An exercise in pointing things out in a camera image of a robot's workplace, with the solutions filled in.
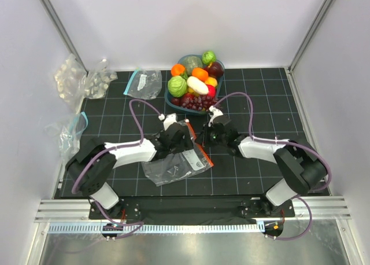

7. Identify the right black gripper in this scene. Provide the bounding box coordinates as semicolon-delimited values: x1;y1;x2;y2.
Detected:
195;122;227;148

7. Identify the clear bag with orange zipper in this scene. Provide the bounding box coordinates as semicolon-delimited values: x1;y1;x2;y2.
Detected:
141;119;214;186

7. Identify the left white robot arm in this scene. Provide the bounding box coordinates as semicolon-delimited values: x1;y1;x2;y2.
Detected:
65;122;194;219

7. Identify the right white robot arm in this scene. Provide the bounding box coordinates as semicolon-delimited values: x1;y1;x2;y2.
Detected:
195;115;330;216

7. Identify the clear bag with blue zipper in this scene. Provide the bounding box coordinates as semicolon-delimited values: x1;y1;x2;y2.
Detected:
123;69;162;100

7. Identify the bag of white pieces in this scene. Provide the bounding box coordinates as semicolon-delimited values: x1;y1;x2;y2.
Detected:
84;59;118;99
54;54;87;113

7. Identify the crumpled clear bag blue zipper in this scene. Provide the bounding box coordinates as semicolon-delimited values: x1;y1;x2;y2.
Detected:
45;112;88;166

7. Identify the teal fruit bowl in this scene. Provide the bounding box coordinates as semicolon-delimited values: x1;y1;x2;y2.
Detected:
165;54;225;115

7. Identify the red apple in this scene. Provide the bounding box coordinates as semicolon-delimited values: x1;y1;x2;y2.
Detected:
206;84;217;98

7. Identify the yellow fruit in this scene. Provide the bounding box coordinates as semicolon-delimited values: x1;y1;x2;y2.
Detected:
204;77;218;88

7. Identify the large green cabbage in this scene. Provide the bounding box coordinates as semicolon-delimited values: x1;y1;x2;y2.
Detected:
168;76;187;97

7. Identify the orange fruit centre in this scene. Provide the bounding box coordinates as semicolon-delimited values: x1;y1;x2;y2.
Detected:
191;67;209;82

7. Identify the orange fruit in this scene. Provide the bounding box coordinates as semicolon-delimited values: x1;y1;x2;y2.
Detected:
171;64;186;76
191;67;209;82

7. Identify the dark red plum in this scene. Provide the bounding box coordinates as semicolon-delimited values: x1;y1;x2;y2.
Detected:
206;61;224;79

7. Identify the orange fruit left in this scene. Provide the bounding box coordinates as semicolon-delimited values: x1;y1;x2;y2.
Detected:
171;64;186;76

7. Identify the small green cabbage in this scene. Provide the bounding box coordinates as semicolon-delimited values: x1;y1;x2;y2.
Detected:
201;50;217;65

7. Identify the grey green melon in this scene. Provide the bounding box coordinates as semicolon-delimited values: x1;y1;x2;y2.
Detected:
180;55;203;76

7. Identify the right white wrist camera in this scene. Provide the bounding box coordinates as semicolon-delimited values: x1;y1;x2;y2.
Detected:
208;105;223;126

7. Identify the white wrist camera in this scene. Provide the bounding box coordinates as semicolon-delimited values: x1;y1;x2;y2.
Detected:
162;113;177;130
208;105;223;126

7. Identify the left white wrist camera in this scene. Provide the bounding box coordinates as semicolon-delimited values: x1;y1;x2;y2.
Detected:
162;113;177;130

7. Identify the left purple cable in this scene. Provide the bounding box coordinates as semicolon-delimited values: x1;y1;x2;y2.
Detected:
71;98;165;194

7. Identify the purple cable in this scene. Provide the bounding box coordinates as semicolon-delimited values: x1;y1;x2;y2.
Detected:
214;91;332;193
71;98;165;194

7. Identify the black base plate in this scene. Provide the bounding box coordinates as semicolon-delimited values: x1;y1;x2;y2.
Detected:
107;194;295;226

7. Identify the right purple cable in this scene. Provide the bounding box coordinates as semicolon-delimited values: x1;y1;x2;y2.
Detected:
214;91;332;193

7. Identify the aluminium cable rail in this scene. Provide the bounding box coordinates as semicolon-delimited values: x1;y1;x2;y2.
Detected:
47;221;265;235

